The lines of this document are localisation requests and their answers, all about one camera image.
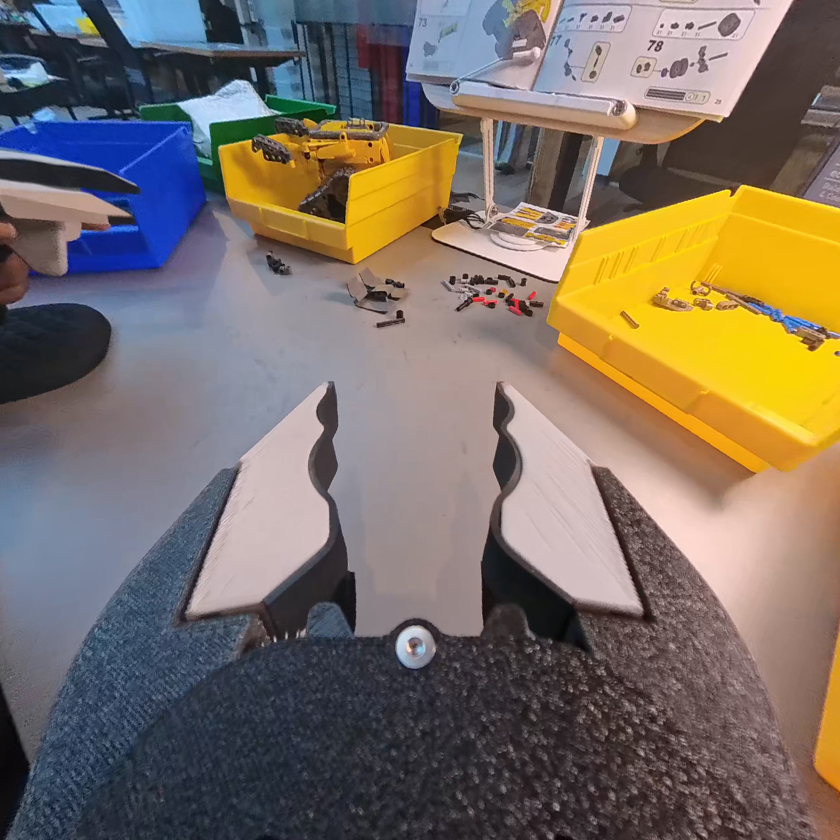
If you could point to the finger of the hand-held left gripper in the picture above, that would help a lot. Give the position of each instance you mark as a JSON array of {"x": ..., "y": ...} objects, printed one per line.
[
  {"x": 59, "y": 172},
  {"x": 46, "y": 203}
]

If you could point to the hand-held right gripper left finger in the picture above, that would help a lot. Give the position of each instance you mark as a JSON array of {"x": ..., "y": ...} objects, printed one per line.
[{"x": 262, "y": 518}]

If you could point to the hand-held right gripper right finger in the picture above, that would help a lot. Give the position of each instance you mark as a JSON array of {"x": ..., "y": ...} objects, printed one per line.
[{"x": 564, "y": 518}]

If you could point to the person's left forearm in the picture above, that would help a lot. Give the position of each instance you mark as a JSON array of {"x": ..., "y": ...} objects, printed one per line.
[{"x": 46, "y": 348}]

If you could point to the person's left hand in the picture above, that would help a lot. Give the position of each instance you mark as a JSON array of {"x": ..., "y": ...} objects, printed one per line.
[{"x": 12, "y": 282}]

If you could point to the blue plastic bin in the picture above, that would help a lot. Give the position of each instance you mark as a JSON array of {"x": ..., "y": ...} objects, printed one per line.
[{"x": 151, "y": 170}]

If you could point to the wooden background table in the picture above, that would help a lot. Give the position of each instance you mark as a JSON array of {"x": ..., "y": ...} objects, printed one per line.
[{"x": 216, "y": 51}]

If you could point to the wide yellow plastic bin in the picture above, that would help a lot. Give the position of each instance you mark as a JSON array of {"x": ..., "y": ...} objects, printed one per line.
[{"x": 689, "y": 354}]

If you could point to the pile of small building parts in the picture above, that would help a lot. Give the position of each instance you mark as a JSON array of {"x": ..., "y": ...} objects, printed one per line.
[{"x": 492, "y": 295}]

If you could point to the small black connector pieces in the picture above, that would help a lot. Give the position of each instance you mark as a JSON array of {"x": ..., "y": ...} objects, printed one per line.
[{"x": 278, "y": 264}]

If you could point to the green plastic bin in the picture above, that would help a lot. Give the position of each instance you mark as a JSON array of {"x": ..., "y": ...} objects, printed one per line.
[{"x": 302, "y": 111}]

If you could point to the silver panel toy piece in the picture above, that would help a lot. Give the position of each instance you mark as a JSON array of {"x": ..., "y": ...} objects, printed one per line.
[{"x": 371, "y": 289}]

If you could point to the yellow tracked toy robot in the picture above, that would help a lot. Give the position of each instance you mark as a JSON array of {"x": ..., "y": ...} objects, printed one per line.
[{"x": 341, "y": 148}]

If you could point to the yellow black sticker sheet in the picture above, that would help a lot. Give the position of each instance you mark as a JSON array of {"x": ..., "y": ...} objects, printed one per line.
[{"x": 538, "y": 223}]

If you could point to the deep yellow plastic bin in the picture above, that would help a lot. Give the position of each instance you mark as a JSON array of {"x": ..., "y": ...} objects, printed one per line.
[{"x": 394, "y": 190}]

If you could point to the stack of red blue crates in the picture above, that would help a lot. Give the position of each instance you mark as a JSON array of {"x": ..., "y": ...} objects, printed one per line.
[{"x": 387, "y": 72}]

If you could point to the instruction booklet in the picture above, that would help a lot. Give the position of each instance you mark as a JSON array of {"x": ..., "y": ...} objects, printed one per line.
[{"x": 643, "y": 39}]

